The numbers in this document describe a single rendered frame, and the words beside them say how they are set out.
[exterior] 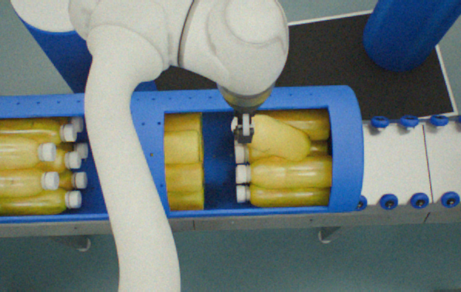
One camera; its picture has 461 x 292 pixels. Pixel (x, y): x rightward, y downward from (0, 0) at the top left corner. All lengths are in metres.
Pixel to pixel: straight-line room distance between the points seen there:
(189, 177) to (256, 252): 1.16
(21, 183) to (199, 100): 0.42
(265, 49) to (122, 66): 0.17
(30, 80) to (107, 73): 1.97
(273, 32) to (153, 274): 0.31
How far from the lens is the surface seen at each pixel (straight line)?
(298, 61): 2.41
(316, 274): 2.36
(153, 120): 1.17
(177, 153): 1.19
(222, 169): 1.41
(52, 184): 1.29
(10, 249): 2.51
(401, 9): 2.10
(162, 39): 0.72
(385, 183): 1.49
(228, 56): 0.69
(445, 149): 1.56
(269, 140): 1.11
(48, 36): 1.56
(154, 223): 0.61
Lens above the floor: 2.33
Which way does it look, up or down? 74 degrees down
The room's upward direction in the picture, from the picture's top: straight up
